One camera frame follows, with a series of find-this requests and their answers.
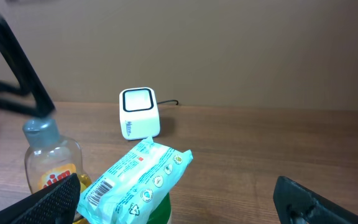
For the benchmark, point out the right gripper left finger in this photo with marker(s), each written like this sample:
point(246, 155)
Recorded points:
point(55, 204)

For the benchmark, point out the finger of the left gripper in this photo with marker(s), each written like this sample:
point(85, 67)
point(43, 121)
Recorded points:
point(29, 82)

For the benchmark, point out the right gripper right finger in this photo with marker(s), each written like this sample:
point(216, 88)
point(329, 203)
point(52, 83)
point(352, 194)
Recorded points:
point(295, 203)

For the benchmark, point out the yellow liquid soap bottle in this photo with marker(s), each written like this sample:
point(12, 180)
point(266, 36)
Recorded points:
point(51, 156)

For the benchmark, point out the teal wet wipes pack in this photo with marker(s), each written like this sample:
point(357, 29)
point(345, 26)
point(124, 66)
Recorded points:
point(130, 190)

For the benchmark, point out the green round can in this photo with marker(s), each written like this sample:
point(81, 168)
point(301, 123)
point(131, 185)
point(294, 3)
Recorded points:
point(162, 214)

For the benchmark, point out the white barcode scanner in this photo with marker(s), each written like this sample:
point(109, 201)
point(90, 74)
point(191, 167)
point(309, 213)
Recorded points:
point(138, 113)

